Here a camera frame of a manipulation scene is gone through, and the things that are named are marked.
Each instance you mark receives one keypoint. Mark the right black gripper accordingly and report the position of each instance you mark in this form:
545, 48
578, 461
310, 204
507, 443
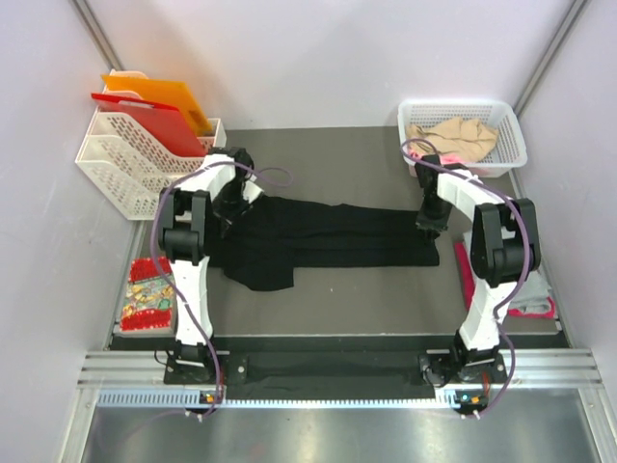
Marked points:
428, 225

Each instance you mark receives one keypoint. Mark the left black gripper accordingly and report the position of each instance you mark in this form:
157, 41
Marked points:
230, 216

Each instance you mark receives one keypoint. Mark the black t-shirt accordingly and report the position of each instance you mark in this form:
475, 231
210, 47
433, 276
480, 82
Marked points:
277, 235

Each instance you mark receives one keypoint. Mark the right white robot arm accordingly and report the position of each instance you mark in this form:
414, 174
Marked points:
504, 249

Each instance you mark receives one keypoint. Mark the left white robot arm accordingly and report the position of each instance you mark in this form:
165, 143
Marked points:
193, 212

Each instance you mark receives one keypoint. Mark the folded magenta t-shirt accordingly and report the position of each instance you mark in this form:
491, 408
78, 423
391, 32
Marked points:
468, 283

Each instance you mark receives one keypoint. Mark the pink t-shirt in basket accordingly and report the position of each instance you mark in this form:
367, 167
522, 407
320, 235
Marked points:
441, 159

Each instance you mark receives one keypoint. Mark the beige t-shirt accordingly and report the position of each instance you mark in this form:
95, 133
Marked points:
471, 139

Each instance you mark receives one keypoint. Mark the white plastic laundry basket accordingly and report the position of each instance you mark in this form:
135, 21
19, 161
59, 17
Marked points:
510, 152

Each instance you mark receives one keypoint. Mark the red folder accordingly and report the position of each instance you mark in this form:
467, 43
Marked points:
164, 122

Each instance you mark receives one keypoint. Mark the white perforated file organizer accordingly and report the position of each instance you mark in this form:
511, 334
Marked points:
129, 166

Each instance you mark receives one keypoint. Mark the orange folder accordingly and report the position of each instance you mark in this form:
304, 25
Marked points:
168, 92

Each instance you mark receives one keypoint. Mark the red children's book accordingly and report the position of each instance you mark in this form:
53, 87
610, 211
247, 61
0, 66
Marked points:
149, 307

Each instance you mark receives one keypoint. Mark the folded grey t-shirt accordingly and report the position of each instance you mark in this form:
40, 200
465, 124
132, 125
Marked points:
533, 297

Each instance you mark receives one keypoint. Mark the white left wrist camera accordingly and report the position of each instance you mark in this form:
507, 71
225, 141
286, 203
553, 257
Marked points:
251, 191

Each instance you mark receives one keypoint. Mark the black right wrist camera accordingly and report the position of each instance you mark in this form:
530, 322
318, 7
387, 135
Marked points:
426, 173

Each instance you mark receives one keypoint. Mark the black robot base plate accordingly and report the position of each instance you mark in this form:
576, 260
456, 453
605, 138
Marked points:
435, 345

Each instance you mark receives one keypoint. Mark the aluminium frame rail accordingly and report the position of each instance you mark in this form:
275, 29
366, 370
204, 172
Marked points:
526, 368

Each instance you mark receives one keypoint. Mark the white slotted cable duct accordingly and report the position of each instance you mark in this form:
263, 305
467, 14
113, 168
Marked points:
198, 399

